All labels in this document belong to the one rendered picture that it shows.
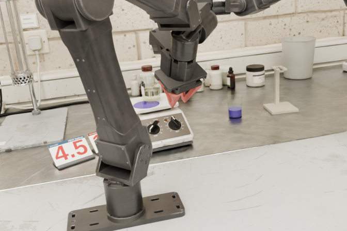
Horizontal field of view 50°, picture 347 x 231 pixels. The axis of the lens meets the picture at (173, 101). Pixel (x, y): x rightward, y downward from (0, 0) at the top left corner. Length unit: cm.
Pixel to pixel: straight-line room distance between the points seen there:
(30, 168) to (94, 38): 49
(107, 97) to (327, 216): 40
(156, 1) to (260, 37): 100
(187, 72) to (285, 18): 92
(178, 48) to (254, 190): 31
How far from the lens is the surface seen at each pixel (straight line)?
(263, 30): 161
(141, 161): 62
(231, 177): 78
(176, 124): 92
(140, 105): 98
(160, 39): 83
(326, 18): 175
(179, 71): 79
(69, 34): 54
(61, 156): 93
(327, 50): 172
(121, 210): 65
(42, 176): 89
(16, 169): 96
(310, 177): 80
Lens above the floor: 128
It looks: 17 degrees down
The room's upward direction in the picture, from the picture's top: 5 degrees counter-clockwise
